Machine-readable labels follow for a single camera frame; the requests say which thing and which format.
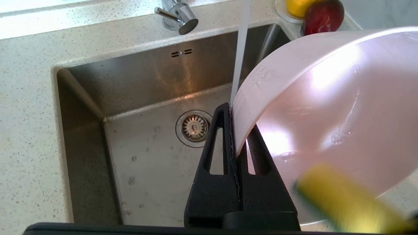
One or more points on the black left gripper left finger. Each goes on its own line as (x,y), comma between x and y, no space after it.
(212,202)

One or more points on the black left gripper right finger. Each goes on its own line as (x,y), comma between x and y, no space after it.
(267,202)

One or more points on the yellow green sponge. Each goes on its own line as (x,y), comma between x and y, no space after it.
(346,202)

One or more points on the pink plastic bowl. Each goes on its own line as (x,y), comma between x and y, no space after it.
(343,114)

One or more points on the chrome gooseneck faucet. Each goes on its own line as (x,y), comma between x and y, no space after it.
(179,16)

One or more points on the stainless steel sink basin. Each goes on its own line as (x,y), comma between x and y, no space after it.
(147,130)

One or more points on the round metal drain strainer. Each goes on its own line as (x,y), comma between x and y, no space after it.
(193,128)

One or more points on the running water stream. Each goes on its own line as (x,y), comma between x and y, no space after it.
(240,52)

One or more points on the small white plate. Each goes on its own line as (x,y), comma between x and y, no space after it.
(282,11)

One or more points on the dark red apple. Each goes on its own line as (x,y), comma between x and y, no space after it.
(323,16)

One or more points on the yellow pear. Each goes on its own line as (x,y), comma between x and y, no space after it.
(298,7)

